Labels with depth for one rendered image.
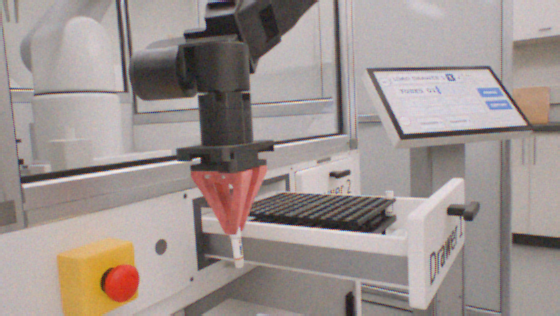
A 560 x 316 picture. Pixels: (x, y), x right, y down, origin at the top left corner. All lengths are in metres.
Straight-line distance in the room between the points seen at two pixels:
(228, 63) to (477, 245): 2.05
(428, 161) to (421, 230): 1.05
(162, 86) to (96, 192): 0.16
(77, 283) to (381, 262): 0.34
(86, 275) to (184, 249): 0.20
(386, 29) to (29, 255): 2.17
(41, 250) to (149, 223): 0.15
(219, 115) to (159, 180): 0.20
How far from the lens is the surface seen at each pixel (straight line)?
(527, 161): 3.58
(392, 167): 2.42
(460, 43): 2.31
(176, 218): 0.64
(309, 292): 1.05
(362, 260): 0.55
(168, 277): 0.64
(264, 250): 0.62
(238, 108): 0.44
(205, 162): 0.48
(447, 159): 1.58
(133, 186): 0.59
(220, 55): 0.44
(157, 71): 0.47
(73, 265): 0.50
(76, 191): 0.53
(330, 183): 1.03
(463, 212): 0.60
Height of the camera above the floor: 1.04
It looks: 6 degrees down
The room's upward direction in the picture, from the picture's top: 3 degrees counter-clockwise
